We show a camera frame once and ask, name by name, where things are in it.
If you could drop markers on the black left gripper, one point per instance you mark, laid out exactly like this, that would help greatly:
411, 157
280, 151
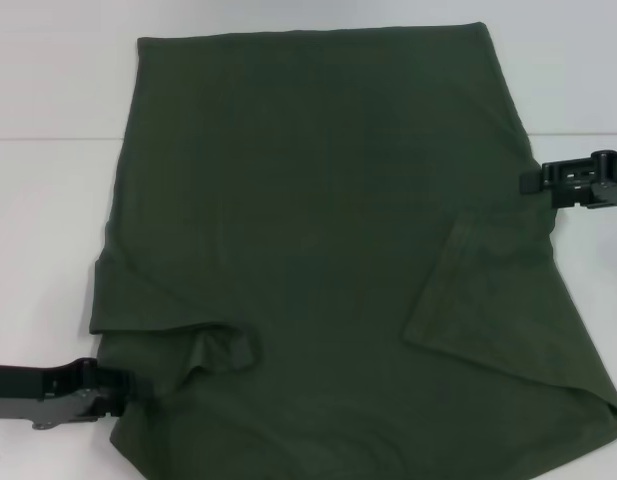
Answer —
38, 395

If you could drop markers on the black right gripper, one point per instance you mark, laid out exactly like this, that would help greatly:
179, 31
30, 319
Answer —
583, 182

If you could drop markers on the dark green t-shirt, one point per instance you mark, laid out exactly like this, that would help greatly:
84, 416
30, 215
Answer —
313, 225

